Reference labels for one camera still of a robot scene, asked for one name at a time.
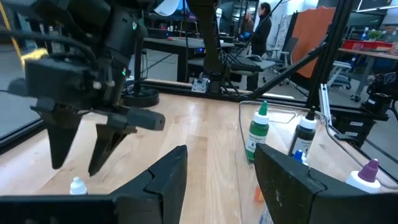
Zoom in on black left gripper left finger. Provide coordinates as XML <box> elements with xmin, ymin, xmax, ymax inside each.
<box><xmin>113</xmin><ymin>144</ymin><xmax>189</xmax><ymax>224</ymax></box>

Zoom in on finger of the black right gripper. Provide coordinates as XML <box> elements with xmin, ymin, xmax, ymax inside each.
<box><xmin>39</xmin><ymin>108</ymin><xmax>84</xmax><ymax>170</ymax></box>
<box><xmin>88</xmin><ymin>123</ymin><xmax>138</xmax><ymax>177</ymax></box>

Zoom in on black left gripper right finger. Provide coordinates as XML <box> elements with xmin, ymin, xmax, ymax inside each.
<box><xmin>254</xmin><ymin>142</ymin><xmax>398</xmax><ymax>224</ymax></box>

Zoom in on large blue food coloring bottle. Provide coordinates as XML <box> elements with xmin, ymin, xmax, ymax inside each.
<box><xmin>292</xmin><ymin>149</ymin><xmax>309</xmax><ymax>166</ymax></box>

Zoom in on small red food coloring bottle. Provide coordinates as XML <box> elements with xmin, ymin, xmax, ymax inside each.
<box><xmin>69</xmin><ymin>176</ymin><xmax>88</xmax><ymax>196</ymax></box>

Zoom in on large black food coloring bottle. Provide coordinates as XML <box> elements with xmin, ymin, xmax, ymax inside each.
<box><xmin>287</xmin><ymin>106</ymin><xmax>318</xmax><ymax>158</ymax></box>

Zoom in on large purple food coloring bottle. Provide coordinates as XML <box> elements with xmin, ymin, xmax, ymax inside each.
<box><xmin>345</xmin><ymin>158</ymin><xmax>382</xmax><ymax>194</ymax></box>

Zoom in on large green food coloring bottle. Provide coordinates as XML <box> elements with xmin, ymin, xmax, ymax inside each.
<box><xmin>244</xmin><ymin>100</ymin><xmax>271</xmax><ymax>164</ymax></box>

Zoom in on clear plastic bin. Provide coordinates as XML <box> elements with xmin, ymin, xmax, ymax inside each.
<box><xmin>238</xmin><ymin>100</ymin><xmax>398</xmax><ymax>224</ymax></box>

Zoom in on black desk lamp white shade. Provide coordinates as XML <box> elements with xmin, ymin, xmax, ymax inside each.
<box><xmin>121</xmin><ymin>0</ymin><xmax>181</xmax><ymax>109</ymax></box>

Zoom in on white office chair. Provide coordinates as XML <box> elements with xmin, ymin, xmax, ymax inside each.
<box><xmin>326</xmin><ymin>60</ymin><xmax>352</xmax><ymax>91</ymax></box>

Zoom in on grey desk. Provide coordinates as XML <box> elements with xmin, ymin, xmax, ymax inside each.
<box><xmin>142</xmin><ymin>36</ymin><xmax>236</xmax><ymax>83</ymax></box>

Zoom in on orange panel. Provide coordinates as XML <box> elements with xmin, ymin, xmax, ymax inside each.
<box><xmin>290</xmin><ymin>6</ymin><xmax>338</xmax><ymax>78</ymax></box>

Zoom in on wooden work table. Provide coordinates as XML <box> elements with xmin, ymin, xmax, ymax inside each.
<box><xmin>337</xmin><ymin>46</ymin><xmax>398</xmax><ymax>103</ymax></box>

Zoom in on red plastic bin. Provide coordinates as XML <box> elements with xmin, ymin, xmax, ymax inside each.
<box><xmin>341</xmin><ymin>39</ymin><xmax>394</xmax><ymax>50</ymax></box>

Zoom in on person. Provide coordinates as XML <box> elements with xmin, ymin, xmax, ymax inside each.
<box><xmin>250</xmin><ymin>1</ymin><xmax>273</xmax><ymax>57</ymax></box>
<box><xmin>242</xmin><ymin>11</ymin><xmax>254</xmax><ymax>35</ymax></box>

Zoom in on yellow cable tag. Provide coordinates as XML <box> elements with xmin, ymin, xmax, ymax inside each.
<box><xmin>20</xmin><ymin>48</ymin><xmax>49</xmax><ymax>65</ymax></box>

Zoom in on yellow extension cable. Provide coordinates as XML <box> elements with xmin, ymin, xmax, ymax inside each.
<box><xmin>0</xmin><ymin>0</ymin><xmax>24</xmax><ymax>68</ymax></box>

